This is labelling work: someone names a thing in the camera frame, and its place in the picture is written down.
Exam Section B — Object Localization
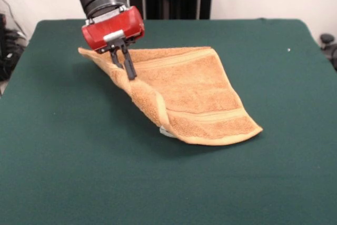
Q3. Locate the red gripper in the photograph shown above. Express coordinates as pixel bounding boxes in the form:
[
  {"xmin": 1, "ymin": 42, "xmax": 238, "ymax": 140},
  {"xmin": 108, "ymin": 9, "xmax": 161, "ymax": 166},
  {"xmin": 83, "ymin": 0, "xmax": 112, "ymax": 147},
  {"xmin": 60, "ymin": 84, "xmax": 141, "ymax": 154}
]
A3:
[{"xmin": 81, "ymin": 5, "xmax": 146, "ymax": 81}]

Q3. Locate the tan terry towel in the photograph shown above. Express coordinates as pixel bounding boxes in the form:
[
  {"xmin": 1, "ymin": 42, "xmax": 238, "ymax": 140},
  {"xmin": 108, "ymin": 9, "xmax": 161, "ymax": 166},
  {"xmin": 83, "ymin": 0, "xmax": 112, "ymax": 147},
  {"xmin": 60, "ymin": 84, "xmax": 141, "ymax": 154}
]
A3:
[{"xmin": 77, "ymin": 46, "xmax": 264, "ymax": 146}]

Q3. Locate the dark grey stand base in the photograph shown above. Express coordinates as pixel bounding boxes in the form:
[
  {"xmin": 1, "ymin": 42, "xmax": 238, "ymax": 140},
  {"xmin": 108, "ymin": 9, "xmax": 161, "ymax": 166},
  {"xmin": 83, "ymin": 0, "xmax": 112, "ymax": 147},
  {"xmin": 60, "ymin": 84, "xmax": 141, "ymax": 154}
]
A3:
[
  {"xmin": 319, "ymin": 33, "xmax": 337, "ymax": 72},
  {"xmin": 0, "ymin": 13, "xmax": 28, "ymax": 82}
]

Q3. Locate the dark green table cloth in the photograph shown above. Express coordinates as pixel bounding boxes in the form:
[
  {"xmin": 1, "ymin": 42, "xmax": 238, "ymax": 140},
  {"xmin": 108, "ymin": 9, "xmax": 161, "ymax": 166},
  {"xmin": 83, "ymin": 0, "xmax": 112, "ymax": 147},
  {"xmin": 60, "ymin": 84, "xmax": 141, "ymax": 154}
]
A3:
[{"xmin": 0, "ymin": 18, "xmax": 337, "ymax": 225}]

